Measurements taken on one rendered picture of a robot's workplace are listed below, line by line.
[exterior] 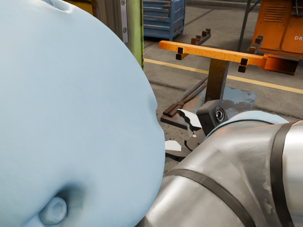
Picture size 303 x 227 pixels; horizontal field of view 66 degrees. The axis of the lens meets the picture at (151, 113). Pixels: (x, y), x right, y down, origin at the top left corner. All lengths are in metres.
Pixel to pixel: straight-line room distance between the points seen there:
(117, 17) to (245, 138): 0.84
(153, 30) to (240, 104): 3.44
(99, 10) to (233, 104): 0.64
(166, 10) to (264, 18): 1.50
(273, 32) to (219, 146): 3.77
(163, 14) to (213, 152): 4.12
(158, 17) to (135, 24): 3.24
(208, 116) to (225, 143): 0.20
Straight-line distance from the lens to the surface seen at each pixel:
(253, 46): 0.93
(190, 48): 0.83
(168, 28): 4.26
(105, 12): 0.92
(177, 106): 0.97
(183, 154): 0.41
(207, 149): 0.17
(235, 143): 0.17
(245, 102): 1.09
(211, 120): 0.37
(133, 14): 1.03
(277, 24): 3.90
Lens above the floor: 1.29
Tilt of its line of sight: 34 degrees down
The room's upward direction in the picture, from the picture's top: straight up
